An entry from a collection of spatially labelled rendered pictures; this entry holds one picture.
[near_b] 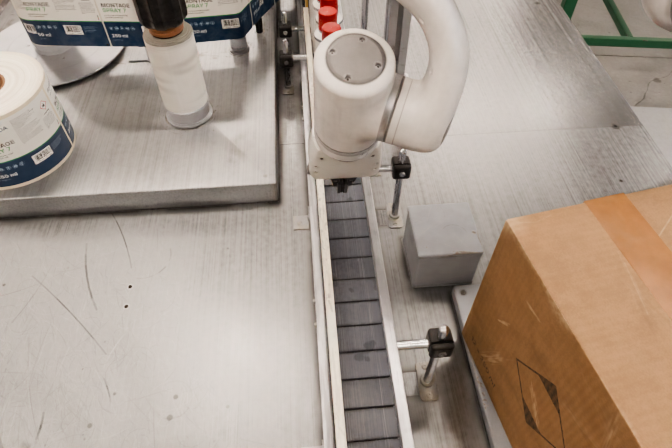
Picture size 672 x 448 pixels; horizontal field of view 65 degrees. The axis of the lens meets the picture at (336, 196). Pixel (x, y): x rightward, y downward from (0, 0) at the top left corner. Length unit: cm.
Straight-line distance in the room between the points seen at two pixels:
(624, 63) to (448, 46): 257
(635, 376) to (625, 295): 8
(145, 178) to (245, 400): 43
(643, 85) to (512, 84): 174
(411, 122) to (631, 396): 32
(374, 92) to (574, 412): 36
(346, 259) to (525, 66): 72
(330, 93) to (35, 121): 61
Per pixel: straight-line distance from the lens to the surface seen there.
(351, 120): 56
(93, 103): 119
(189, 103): 103
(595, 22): 335
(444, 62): 54
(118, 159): 104
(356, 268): 82
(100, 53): 131
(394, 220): 94
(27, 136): 101
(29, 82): 103
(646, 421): 53
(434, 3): 53
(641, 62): 313
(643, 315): 58
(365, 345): 76
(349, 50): 55
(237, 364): 81
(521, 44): 142
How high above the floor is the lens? 157
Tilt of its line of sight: 49 degrees down
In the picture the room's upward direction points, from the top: straight up
